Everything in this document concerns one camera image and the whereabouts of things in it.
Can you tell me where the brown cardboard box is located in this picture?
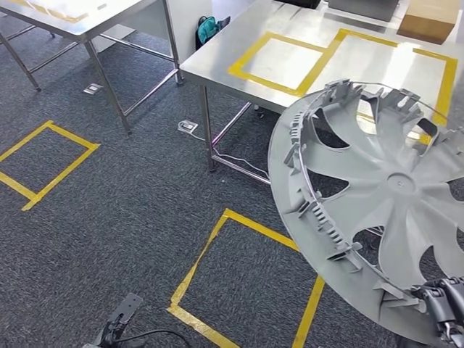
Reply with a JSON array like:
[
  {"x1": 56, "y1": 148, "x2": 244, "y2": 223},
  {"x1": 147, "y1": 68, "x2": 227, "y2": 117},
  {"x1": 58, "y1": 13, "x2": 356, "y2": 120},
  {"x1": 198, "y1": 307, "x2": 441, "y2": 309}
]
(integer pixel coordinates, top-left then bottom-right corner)
[{"x1": 397, "y1": 0, "x2": 461, "y2": 46}]

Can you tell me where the steel workbench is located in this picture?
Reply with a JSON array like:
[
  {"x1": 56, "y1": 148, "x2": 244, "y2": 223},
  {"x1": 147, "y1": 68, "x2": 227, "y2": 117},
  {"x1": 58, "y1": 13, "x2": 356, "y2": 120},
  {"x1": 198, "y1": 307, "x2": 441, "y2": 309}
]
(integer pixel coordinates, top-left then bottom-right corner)
[{"x1": 179, "y1": 0, "x2": 464, "y2": 186}]

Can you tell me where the grey plastic wheel hubcap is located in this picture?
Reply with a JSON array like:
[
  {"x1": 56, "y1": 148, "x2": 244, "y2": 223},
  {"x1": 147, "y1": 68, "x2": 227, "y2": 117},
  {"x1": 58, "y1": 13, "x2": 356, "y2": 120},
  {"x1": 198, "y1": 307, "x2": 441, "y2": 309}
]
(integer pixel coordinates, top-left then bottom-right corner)
[{"x1": 267, "y1": 79, "x2": 464, "y2": 348}]

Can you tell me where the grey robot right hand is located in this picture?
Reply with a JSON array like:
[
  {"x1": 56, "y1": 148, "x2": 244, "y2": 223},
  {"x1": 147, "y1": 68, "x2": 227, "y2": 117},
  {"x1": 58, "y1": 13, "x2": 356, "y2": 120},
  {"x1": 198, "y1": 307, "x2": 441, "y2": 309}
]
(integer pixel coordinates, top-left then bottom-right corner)
[{"x1": 411, "y1": 275, "x2": 464, "y2": 348}]

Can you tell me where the steel table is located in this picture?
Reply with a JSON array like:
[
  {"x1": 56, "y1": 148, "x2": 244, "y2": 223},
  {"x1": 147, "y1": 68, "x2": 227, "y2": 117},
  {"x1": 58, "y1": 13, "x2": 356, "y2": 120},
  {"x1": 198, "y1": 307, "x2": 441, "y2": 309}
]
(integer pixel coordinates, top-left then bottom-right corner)
[{"x1": 0, "y1": 0, "x2": 184, "y2": 136}]

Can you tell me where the yellow workbench marking tape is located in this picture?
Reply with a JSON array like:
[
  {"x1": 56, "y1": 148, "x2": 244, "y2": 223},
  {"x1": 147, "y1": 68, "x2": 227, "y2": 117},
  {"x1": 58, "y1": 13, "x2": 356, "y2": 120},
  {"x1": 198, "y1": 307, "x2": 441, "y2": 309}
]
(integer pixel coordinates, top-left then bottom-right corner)
[{"x1": 227, "y1": 28, "x2": 458, "y2": 145}]

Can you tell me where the white desk panel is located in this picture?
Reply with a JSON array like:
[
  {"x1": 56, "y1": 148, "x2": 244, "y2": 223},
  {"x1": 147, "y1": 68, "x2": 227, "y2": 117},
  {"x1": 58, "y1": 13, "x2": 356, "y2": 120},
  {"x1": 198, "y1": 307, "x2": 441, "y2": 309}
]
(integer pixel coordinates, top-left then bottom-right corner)
[{"x1": 92, "y1": 0, "x2": 213, "y2": 66}]

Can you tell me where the yellow table marking tape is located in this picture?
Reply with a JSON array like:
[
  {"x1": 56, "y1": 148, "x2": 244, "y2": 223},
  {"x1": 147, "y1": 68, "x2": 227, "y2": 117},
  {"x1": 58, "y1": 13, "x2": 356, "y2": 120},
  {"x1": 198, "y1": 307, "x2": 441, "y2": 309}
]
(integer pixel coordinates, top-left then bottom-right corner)
[{"x1": 7, "y1": 0, "x2": 90, "y2": 24}]

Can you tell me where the white cable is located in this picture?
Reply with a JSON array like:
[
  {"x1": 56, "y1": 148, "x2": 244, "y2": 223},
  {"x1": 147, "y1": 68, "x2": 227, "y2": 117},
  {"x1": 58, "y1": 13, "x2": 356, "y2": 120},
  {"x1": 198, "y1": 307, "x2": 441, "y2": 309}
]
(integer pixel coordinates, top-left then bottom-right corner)
[{"x1": 188, "y1": 129, "x2": 271, "y2": 180}]

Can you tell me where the teal and black bag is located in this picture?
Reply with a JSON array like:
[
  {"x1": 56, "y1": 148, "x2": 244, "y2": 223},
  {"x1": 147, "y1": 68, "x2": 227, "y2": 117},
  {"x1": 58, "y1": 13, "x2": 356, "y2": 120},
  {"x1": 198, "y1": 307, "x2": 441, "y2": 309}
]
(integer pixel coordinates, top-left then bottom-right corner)
[{"x1": 195, "y1": 15, "x2": 231, "y2": 51}]

